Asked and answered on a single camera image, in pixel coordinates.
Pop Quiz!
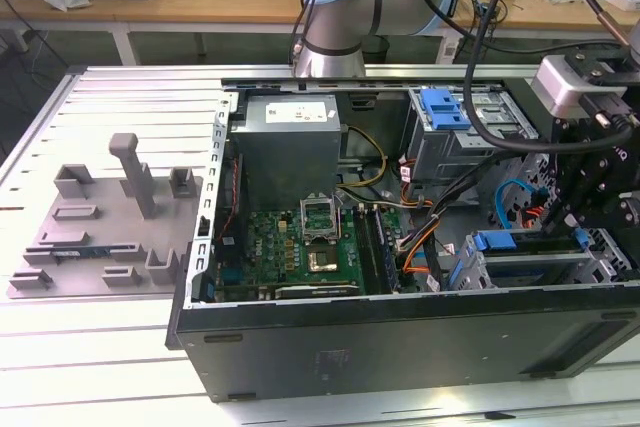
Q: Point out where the CPU socket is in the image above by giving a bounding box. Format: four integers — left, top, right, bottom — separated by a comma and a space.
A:
306, 245, 342, 274

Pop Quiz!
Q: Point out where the locking lever wire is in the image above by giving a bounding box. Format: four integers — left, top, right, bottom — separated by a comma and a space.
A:
335, 194, 347, 243

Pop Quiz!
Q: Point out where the silver power supply unit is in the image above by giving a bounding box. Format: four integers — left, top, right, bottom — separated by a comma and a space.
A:
228, 94, 342, 208

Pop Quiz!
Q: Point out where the blue flat data wire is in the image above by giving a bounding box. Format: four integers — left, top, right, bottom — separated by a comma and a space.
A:
496, 178, 550, 234

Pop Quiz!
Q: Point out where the yellow black power wire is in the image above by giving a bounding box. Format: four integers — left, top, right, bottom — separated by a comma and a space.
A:
337, 125, 390, 198

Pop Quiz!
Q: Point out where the silver drive cage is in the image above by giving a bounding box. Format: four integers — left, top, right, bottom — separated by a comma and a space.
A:
405, 88, 540, 184

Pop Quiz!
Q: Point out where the grey parts rack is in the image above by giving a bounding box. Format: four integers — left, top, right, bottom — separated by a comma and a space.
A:
7, 132, 207, 301

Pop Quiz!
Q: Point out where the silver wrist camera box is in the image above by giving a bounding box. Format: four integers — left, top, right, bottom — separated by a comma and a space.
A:
530, 54, 629, 118

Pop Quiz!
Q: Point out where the hard disk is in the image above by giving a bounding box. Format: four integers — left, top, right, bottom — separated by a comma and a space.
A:
447, 227, 591, 291

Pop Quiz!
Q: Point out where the orange black connector wire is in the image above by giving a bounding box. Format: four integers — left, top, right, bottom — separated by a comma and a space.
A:
519, 191, 547, 229

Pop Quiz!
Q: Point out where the RAM stick on rack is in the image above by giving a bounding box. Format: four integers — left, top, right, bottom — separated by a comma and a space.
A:
52, 246, 114, 260

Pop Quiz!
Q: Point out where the orange yellow wire bundle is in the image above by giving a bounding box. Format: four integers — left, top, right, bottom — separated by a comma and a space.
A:
397, 234, 439, 276

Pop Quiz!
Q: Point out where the wooden desk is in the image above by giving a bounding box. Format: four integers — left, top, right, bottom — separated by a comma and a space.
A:
0, 0, 640, 66

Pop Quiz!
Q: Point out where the black case fan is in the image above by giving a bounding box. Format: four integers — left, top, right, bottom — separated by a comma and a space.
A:
213, 154, 250, 268

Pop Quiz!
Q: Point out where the socket cover metal frame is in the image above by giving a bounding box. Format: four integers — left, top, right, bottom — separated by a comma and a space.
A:
298, 192, 341, 244

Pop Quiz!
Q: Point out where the silver disk bay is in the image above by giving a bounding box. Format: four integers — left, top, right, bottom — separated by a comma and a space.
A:
447, 229, 626, 292

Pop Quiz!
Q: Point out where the black wire bundle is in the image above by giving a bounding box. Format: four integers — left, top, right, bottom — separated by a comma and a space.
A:
394, 146, 511, 254

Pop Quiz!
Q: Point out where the installed RAM stick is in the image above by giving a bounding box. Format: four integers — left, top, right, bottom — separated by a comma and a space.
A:
372, 206, 402, 293

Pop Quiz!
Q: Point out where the thick black camera cable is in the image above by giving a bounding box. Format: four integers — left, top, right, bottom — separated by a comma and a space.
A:
462, 0, 636, 153

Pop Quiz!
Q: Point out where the blue plastic drive latch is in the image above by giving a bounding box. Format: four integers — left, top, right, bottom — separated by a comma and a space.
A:
419, 89, 472, 132

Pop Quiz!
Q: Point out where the graphics card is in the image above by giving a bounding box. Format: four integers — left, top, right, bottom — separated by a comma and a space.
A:
259, 281, 362, 300

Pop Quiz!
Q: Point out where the black open PC case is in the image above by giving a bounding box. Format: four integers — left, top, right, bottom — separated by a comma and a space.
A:
164, 75, 640, 404

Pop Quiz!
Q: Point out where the green motherboard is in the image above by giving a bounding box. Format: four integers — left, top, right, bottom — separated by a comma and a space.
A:
214, 201, 416, 301

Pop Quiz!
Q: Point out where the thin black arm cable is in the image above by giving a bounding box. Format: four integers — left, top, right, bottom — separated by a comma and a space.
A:
293, 0, 332, 57

